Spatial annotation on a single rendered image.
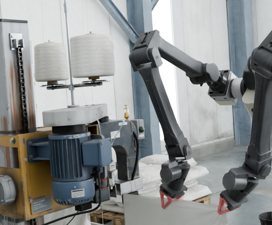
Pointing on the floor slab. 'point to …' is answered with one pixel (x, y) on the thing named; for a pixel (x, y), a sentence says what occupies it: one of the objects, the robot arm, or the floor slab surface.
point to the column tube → (10, 94)
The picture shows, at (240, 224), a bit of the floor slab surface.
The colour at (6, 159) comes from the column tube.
